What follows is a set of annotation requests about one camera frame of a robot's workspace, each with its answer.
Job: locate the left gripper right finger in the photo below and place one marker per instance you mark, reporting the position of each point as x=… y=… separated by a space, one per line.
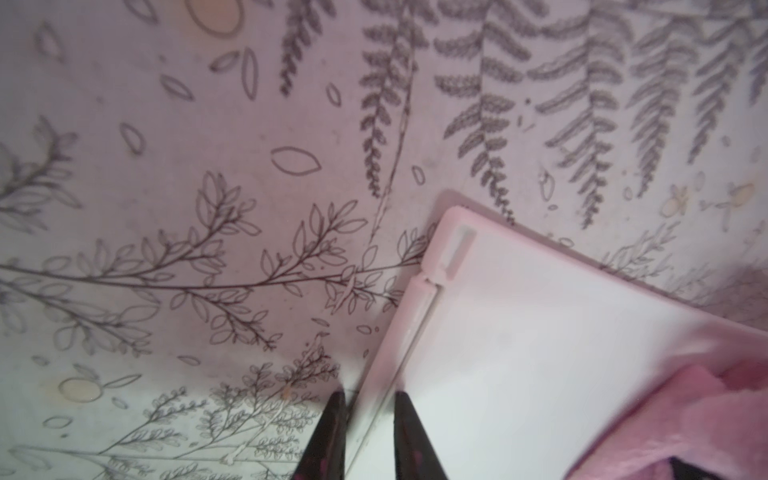
x=415 y=457

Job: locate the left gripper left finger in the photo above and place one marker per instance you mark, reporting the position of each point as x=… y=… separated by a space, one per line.
x=324 y=455

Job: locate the white drawing tablet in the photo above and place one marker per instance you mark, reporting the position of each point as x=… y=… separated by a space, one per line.
x=517 y=357

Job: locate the pink fluffy cloth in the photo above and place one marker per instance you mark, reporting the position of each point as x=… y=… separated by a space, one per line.
x=697 y=425

